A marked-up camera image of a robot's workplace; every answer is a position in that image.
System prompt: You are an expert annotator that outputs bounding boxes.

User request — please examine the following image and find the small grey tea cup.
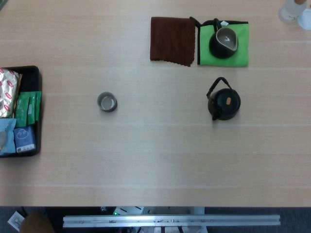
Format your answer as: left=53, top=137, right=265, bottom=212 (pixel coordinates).
left=97, top=91, right=118, bottom=113

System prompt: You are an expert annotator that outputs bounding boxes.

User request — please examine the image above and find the black teapot with handle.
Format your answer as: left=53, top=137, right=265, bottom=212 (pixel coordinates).
left=207, top=77, right=242, bottom=121

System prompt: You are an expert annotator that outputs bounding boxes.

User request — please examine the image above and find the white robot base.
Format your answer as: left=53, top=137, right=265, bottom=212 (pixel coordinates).
left=101, top=206, right=205, bottom=216

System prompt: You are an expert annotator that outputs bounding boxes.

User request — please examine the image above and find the brown cloth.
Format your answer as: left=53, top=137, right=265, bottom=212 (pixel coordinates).
left=150, top=16, right=196, bottom=67

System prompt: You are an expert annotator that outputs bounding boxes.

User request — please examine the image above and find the black ceramic pitcher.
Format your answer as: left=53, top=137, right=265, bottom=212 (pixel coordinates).
left=208, top=18, right=239, bottom=59

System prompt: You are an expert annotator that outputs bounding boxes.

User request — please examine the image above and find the green cloth with black trim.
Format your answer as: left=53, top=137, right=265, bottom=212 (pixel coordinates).
left=189, top=16, right=250, bottom=67

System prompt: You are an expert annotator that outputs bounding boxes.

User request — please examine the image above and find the green tea sachet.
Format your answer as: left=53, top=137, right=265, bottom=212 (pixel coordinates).
left=15, top=92, right=30, bottom=127
left=34, top=91, right=42, bottom=121
left=26, top=94, right=37, bottom=124

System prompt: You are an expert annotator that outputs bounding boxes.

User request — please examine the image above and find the black plastic tray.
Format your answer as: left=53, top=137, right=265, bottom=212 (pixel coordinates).
left=0, top=65, right=43, bottom=158

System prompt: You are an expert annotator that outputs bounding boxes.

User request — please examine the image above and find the blue box with cloud face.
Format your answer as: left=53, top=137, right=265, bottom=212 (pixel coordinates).
left=13, top=125, right=36, bottom=153

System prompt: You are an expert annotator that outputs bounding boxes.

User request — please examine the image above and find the silver foil snack packet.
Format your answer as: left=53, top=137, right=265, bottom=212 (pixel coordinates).
left=0, top=67, right=22, bottom=119

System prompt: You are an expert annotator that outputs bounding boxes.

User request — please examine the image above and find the white paper sheet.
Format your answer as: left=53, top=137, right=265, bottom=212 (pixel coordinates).
left=7, top=211, right=25, bottom=231

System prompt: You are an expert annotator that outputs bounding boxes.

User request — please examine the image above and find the small white dish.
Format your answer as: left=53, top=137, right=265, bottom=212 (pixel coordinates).
left=298, top=8, right=311, bottom=30

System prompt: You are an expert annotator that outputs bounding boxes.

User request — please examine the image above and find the aluminium rail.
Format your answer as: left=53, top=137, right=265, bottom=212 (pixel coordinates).
left=62, top=215, right=281, bottom=228

